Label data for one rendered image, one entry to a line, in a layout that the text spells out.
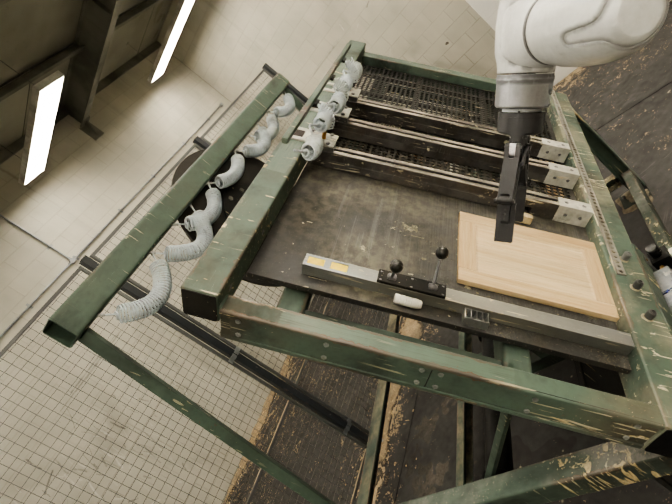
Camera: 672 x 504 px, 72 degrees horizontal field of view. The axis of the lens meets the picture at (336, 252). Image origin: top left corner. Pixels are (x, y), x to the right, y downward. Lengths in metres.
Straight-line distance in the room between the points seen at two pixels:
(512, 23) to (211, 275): 0.86
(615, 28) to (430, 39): 6.39
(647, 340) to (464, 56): 5.86
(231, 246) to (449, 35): 5.95
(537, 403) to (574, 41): 0.86
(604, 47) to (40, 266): 5.87
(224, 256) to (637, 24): 1.00
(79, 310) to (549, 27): 1.43
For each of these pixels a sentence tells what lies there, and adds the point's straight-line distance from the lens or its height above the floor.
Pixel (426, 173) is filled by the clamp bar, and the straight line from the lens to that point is 1.83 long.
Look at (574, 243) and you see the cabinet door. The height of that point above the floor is 0.96.
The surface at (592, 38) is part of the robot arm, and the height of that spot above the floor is 1.79.
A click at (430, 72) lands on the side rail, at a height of 1.49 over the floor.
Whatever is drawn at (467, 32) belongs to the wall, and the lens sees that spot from 6.95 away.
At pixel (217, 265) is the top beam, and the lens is 1.26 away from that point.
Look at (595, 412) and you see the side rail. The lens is 1.32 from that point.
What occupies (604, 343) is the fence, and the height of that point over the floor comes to 0.96.
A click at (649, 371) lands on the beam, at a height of 0.90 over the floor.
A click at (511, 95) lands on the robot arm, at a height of 1.75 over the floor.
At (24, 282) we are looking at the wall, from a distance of 6.05.
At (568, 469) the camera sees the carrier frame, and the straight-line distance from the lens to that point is 1.62.
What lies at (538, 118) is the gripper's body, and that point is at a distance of 0.86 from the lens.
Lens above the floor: 2.02
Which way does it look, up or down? 15 degrees down
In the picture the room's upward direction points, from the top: 53 degrees counter-clockwise
